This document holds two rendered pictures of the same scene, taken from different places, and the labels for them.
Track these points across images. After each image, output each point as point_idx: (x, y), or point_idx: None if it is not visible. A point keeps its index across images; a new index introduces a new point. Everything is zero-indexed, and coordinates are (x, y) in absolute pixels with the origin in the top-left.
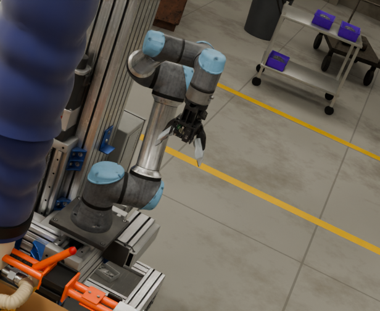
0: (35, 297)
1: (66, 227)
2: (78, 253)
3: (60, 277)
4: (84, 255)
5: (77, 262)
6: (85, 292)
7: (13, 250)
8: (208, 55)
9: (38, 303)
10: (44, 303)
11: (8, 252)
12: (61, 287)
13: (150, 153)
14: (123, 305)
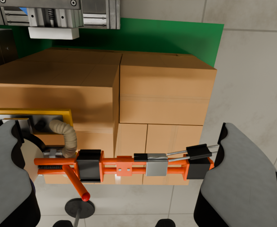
0: (71, 91)
1: (23, 5)
2: (61, 24)
3: (90, 171)
4: (67, 13)
5: (70, 39)
6: (116, 170)
7: (37, 165)
8: None
9: (77, 96)
10: (80, 93)
11: (36, 171)
12: (99, 182)
13: None
14: (151, 165)
